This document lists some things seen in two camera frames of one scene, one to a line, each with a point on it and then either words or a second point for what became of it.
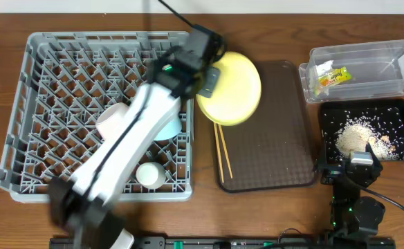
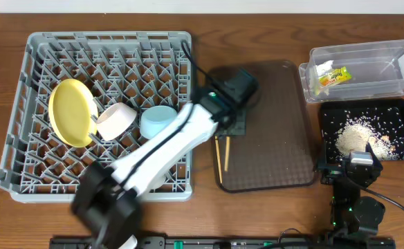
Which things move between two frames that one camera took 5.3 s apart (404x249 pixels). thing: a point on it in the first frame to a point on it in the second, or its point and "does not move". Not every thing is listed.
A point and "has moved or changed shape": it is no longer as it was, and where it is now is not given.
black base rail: x=249 y=243 does not move
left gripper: x=211 y=81 to x=232 y=128
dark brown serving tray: x=272 y=148 does not move
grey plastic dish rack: x=66 y=79 does not move
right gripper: x=342 y=171 does not move
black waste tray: x=346 y=126 does not move
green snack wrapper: x=334 y=77 does not move
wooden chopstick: x=225 y=149 has moved or changed shape
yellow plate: x=236 y=95 has moved or changed shape
